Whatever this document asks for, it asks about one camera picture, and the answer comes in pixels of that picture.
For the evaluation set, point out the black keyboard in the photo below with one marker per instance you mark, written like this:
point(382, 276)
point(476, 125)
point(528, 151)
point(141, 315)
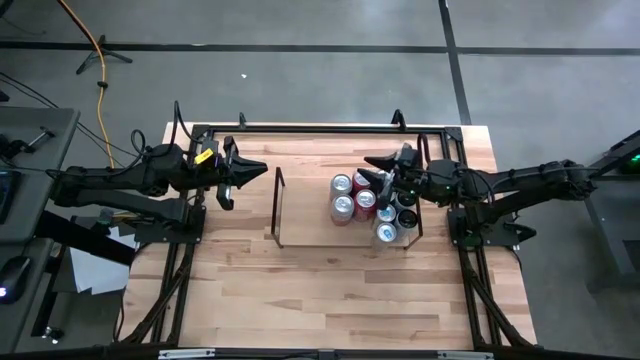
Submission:
point(7, 195)

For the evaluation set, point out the white paper sheets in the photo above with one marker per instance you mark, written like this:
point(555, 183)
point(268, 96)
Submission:
point(95, 270)

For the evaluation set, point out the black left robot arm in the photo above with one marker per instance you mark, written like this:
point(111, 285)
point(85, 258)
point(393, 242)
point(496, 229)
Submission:
point(110, 180)

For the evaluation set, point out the grey side desk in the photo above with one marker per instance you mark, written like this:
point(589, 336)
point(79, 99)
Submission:
point(45, 165)

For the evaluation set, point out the black metal cart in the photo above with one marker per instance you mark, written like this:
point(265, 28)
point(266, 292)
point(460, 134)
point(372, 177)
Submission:
point(606, 235)

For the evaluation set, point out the black tripod stand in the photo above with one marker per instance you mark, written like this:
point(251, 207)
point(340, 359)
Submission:
point(102, 50)

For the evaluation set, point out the small black table clamp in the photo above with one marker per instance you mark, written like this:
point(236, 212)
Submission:
point(398, 120)
point(243, 121)

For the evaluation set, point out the black aluminium rig frame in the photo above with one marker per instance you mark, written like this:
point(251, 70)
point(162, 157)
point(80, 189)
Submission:
point(325, 129)

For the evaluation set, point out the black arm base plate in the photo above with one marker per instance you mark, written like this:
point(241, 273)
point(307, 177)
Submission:
point(502, 217)
point(150, 232)

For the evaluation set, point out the black desk clamp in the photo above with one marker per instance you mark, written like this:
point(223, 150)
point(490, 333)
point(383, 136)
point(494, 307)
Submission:
point(20, 146)

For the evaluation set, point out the clear tray with dark frame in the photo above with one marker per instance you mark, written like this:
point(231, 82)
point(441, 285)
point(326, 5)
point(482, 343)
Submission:
point(310, 225)

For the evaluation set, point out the silver metal bracket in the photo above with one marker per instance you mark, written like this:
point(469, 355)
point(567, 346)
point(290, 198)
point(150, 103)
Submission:
point(185, 354)
point(465, 355)

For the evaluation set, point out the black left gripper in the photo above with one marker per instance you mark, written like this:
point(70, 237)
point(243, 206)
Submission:
point(205, 172)

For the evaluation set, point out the black computer mouse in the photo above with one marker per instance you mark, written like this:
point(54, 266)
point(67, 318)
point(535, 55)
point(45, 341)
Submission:
point(14, 275)

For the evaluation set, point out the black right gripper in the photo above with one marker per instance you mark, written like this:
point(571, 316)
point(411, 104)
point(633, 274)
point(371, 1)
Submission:
point(425, 182)

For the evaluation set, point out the white Celsius can black lid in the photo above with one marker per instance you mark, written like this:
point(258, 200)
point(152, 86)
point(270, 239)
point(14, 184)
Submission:
point(407, 218)
point(406, 200)

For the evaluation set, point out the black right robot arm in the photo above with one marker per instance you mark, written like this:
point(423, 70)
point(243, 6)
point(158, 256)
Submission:
point(530, 180)

